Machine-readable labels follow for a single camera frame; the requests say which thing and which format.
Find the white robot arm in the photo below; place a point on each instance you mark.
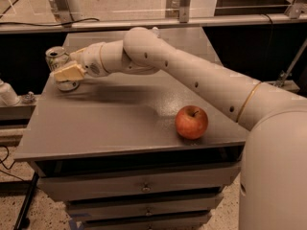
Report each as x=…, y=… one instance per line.
x=274, y=163

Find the middle grey drawer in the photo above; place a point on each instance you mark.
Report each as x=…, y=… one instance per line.
x=144, y=207

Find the green white 7up can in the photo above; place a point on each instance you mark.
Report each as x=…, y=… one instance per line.
x=55, y=58

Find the white cylinder at left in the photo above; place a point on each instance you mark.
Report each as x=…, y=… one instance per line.
x=7, y=94

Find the grey drawer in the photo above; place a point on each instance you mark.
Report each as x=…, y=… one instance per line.
x=144, y=207
x=157, y=222
x=134, y=183

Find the small metal fitting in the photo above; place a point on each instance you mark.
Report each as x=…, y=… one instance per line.
x=28, y=98

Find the grey drawer cabinet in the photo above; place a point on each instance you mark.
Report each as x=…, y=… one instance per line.
x=123, y=123

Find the black stand leg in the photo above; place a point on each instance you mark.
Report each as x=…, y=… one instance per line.
x=22, y=220

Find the top grey drawer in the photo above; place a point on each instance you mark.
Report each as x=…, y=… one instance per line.
x=134, y=183

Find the bottom grey drawer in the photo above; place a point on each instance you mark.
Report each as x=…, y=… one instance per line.
x=157, y=222

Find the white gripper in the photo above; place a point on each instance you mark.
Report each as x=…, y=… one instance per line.
x=89, y=60

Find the clear plastic water bottle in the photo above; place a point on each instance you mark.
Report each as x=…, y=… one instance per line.
x=156, y=32

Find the grey metal post centre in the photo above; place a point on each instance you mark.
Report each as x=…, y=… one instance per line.
x=178, y=9

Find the red apple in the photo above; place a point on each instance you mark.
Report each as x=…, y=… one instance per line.
x=191, y=122

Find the grey metal bracket left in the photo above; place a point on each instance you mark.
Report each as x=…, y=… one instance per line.
x=66, y=10

